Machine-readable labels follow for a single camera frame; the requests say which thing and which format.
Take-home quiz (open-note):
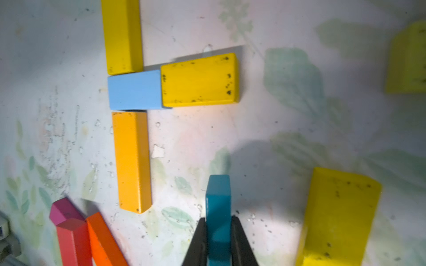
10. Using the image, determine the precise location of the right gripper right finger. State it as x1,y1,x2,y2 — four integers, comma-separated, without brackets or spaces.
231,216,259,266

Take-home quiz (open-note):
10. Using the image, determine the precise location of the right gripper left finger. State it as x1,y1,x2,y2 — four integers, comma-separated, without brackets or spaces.
182,217,208,266

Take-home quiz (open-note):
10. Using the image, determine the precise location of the teal long block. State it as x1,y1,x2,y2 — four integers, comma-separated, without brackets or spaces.
205,175,231,266

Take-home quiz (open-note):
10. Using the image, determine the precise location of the orange-yellow long block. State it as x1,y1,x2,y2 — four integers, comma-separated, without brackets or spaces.
112,111,152,214

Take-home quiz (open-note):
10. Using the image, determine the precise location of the light blue short block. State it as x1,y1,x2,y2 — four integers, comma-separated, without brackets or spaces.
108,70,166,111

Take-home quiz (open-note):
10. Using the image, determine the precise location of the small yellow short block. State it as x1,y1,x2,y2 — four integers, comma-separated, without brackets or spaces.
161,53,240,108

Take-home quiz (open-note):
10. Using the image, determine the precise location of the lemon yellow long block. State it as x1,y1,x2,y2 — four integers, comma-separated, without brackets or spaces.
385,20,426,94

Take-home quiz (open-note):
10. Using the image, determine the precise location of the orange block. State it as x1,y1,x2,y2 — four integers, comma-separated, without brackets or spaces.
86,212,129,266

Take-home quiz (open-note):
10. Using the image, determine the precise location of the bright yellow long block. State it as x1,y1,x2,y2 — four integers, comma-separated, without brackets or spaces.
296,167,382,266

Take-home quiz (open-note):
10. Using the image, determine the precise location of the red block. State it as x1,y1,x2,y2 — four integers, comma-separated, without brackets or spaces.
56,218,93,266

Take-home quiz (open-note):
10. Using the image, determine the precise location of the magenta block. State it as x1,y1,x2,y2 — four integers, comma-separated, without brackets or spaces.
49,197,85,226

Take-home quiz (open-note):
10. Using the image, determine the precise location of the floral table mat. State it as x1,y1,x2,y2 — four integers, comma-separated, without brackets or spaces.
1,1,426,266

